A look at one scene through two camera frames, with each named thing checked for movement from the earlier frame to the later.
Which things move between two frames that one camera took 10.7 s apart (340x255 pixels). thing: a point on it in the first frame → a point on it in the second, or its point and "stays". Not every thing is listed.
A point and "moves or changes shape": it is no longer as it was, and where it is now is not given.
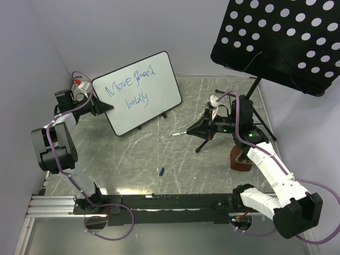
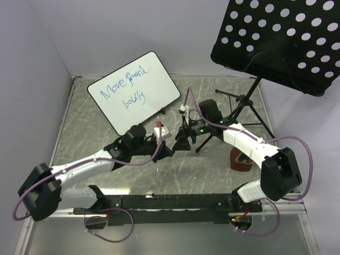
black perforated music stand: x=294 y=43 stays
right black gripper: x=200 y=129 → x=183 y=143
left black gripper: x=99 y=107 → x=163 y=152
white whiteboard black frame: x=139 y=91 moves or changes shape
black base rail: x=165 y=209 stays
